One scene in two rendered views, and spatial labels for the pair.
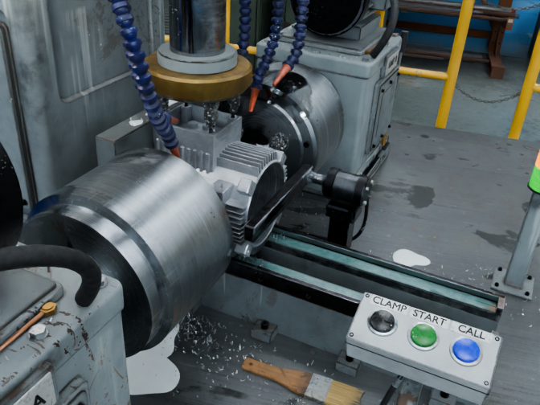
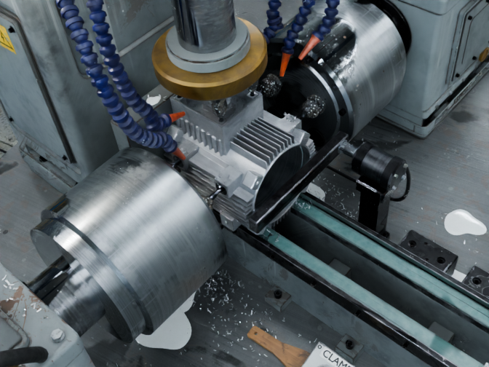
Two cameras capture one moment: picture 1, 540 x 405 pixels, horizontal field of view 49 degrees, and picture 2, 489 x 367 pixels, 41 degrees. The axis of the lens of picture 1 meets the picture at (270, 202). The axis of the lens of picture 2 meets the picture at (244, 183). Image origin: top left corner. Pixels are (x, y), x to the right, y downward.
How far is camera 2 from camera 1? 0.42 m
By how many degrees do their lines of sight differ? 25
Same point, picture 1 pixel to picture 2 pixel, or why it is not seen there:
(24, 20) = (32, 21)
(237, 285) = (255, 253)
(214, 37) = (217, 34)
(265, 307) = (279, 278)
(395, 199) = (478, 135)
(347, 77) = (419, 9)
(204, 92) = (204, 94)
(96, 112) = not seen: hidden behind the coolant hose
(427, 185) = not seen: outside the picture
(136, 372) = not seen: hidden behind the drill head
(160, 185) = (145, 206)
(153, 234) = (129, 263)
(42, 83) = (59, 70)
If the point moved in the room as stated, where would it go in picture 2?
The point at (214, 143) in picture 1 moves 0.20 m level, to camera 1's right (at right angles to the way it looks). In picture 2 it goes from (223, 132) to (347, 154)
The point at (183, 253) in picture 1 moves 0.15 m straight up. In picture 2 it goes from (161, 274) to (140, 208)
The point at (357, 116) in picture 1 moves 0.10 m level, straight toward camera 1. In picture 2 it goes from (429, 53) to (415, 84)
